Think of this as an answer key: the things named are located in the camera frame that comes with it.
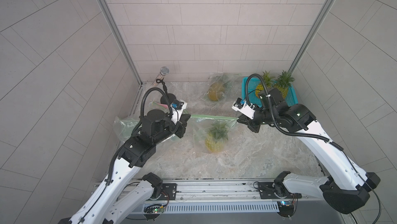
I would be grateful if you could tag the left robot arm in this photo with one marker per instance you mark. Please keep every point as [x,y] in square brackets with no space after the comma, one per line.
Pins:
[105,206]

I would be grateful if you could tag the left circuit board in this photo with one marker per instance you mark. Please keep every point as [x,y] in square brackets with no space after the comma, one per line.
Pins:
[153,211]

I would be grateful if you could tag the aluminium mounting rail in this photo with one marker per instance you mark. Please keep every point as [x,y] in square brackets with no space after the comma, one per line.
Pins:
[218,190]

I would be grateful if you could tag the yellow pineapple zip bag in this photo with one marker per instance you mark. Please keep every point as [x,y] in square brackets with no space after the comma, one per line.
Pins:
[200,125]

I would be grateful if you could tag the right circuit board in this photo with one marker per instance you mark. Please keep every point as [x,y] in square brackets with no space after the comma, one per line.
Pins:
[286,209]

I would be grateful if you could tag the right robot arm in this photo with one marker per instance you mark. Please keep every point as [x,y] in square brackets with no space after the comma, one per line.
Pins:
[347,187]

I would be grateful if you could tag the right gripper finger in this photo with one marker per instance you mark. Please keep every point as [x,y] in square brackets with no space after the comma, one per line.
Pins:
[254,127]
[243,120]

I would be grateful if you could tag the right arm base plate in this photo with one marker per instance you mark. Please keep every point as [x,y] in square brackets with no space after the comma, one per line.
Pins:
[271,190]

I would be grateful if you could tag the bagged pineapple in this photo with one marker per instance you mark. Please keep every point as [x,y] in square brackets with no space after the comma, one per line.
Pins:
[216,91]

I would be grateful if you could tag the teal plastic basket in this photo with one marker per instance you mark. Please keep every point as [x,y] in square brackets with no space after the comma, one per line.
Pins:
[291,97]

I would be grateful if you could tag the orange pineapple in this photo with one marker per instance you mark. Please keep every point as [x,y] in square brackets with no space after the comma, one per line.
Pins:
[269,81]

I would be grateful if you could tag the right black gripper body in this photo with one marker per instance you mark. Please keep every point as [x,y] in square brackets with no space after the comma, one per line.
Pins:
[248,120]

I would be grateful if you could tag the glitter silver microphone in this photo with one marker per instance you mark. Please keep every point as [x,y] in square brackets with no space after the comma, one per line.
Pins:
[164,71]

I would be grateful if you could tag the black microphone stand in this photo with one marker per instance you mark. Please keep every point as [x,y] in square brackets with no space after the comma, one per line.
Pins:
[171,97]

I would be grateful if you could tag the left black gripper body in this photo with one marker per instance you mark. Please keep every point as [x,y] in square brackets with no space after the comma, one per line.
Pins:
[182,124]

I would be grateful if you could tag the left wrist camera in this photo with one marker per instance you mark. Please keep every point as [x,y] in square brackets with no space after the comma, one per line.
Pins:
[177,107]

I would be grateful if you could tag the circuit board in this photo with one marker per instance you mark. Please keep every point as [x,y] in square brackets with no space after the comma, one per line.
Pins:
[153,211]
[286,209]

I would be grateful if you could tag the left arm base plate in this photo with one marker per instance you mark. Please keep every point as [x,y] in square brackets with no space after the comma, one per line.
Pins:
[168,192]

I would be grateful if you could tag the yellow pineapple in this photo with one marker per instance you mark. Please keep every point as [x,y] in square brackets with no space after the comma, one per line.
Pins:
[217,137]

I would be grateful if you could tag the orange pineapple zip bag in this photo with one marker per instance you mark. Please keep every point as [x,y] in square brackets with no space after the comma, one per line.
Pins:
[155,104]

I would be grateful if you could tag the zip-top bag green pineapple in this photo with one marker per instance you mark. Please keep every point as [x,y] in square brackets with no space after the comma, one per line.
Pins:
[123,128]

